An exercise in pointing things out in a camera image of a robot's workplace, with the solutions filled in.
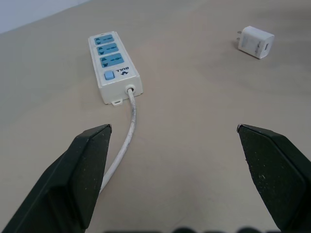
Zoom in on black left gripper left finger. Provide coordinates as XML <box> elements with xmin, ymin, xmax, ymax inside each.
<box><xmin>0</xmin><ymin>124</ymin><xmax>113</xmax><ymax>233</ymax></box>

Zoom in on white power cord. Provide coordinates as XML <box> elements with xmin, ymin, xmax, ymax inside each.
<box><xmin>99</xmin><ymin>87</ymin><xmax>138</xmax><ymax>194</ymax></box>

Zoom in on white USB charger plug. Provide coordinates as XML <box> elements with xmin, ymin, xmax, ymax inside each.
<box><xmin>236</xmin><ymin>25</ymin><xmax>275</xmax><ymax>60</ymax></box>

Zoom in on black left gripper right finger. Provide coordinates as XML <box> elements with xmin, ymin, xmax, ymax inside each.
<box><xmin>236</xmin><ymin>124</ymin><xmax>311</xmax><ymax>233</ymax></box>

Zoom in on white power strip blue sockets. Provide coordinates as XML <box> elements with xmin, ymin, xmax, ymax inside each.
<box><xmin>87</xmin><ymin>31</ymin><xmax>142</xmax><ymax>107</ymax></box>

